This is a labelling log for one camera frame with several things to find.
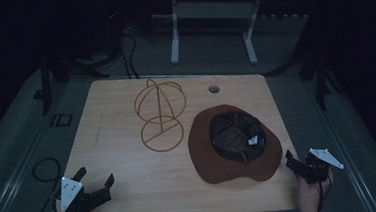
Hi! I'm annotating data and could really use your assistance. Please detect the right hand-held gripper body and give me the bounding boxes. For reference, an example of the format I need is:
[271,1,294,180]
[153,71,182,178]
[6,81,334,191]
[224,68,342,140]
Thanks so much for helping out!
[295,145,347,186]

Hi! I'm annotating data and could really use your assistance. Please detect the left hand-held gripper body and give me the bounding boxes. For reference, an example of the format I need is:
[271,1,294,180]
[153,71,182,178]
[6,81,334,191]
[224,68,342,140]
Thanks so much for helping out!
[58,173,113,212]

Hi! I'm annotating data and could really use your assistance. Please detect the brown brimmed hat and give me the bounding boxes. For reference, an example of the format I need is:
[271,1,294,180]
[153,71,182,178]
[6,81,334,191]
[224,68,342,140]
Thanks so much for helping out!
[185,100,285,188]

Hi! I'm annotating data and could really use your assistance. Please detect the gold wire hat stand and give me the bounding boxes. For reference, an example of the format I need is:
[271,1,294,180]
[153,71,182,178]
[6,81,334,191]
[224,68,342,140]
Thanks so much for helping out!
[132,75,191,155]

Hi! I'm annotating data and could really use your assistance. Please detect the person's right hand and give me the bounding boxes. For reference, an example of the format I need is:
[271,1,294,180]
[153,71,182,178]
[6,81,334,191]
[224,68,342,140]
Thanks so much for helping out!
[296,168,337,212]

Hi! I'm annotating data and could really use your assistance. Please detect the black metal stand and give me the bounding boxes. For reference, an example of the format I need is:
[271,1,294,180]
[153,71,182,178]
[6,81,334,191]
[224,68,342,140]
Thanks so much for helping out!
[30,47,113,117]
[263,8,346,115]

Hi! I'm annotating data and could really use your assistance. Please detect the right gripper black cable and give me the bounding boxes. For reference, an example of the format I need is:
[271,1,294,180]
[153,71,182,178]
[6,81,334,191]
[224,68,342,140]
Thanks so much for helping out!
[314,175,336,212]

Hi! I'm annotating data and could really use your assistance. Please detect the black looped floor cable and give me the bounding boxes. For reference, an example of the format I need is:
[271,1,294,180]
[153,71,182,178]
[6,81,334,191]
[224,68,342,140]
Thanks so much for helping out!
[23,156,66,212]

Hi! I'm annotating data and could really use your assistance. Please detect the black rectangular floor bracket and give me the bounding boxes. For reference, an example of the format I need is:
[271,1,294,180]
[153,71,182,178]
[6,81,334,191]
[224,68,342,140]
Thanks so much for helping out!
[48,112,75,129]

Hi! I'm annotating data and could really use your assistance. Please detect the black cables on floor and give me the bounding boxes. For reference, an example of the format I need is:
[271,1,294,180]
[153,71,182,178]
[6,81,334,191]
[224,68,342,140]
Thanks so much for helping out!
[117,28,142,81]

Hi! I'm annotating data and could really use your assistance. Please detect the white metal desk frame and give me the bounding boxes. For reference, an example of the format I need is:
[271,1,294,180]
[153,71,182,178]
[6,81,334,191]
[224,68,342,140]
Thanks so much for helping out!
[150,0,270,72]

